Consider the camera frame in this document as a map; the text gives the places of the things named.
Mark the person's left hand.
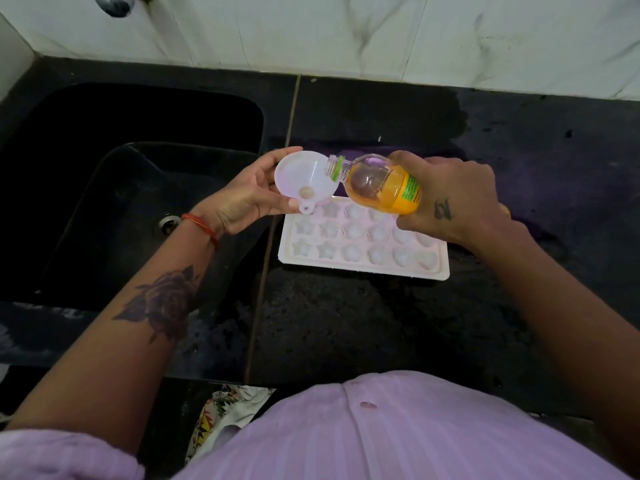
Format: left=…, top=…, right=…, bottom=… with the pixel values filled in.
left=192, top=145, right=306, bottom=241

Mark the person's right hand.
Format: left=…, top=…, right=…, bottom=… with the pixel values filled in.
left=387, top=149, right=516, bottom=251

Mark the white plastic funnel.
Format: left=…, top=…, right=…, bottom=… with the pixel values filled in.
left=273, top=150, right=342, bottom=215

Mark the orange juice bottle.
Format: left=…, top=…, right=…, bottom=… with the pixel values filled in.
left=323, top=153, right=512, bottom=219

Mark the white ice tray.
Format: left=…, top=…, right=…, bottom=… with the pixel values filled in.
left=277, top=194, right=451, bottom=282

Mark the person's right forearm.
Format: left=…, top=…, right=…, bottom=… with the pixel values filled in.
left=469, top=222, right=640, bottom=475

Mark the person's left forearm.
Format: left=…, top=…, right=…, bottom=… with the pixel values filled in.
left=7, top=214, right=221, bottom=455

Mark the black sink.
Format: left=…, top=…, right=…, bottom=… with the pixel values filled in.
left=0, top=82, right=266, bottom=315

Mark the floral patterned cloth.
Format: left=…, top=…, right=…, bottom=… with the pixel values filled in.
left=183, top=383, right=277, bottom=465

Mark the pale pink shirt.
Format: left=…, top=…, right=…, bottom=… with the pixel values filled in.
left=0, top=369, right=633, bottom=480

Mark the red thread bracelet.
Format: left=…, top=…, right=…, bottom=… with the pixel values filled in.
left=181, top=213, right=221, bottom=251

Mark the chrome wall tap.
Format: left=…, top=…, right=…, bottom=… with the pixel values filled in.
left=92, top=0, right=159, bottom=19

